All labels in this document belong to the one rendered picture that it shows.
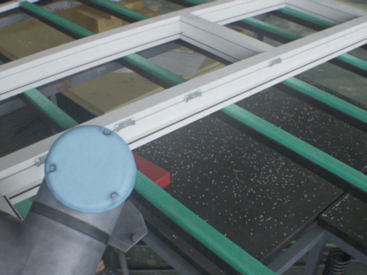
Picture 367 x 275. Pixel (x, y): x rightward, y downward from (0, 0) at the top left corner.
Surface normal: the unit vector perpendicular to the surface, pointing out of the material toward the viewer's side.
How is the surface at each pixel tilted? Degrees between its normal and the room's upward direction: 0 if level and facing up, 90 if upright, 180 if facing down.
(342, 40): 90
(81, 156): 37
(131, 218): 41
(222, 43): 90
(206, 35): 90
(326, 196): 0
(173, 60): 0
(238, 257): 0
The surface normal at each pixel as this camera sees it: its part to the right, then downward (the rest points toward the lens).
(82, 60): 0.65, 0.44
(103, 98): 0.00, -0.82
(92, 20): -0.74, 0.38
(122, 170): 0.22, -0.33
